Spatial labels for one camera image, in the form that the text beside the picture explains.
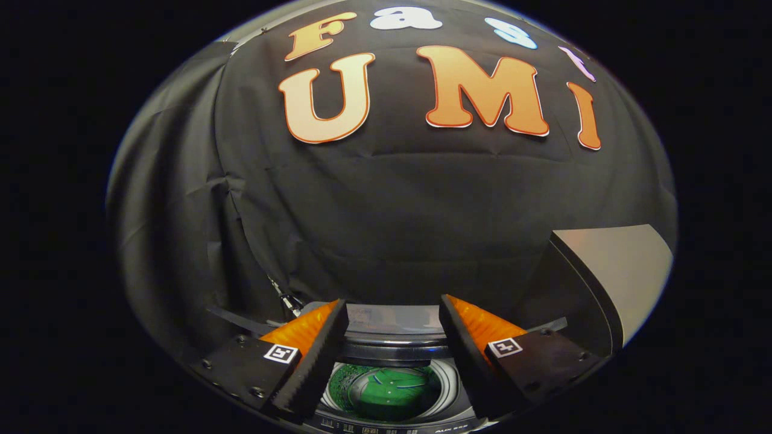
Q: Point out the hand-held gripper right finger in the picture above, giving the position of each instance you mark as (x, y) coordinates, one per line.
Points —
(467, 367)

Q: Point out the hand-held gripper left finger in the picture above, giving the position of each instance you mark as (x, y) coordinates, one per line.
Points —
(319, 367)

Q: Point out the dark grey washing machine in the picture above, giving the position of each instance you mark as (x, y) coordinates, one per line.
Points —
(392, 355)

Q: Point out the green polo shirt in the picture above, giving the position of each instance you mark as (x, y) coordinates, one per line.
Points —
(392, 392)

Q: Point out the transparent washing machine lid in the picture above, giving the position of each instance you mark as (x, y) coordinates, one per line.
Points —
(392, 319)

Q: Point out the grey side table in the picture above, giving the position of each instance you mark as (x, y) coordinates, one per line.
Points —
(627, 271)

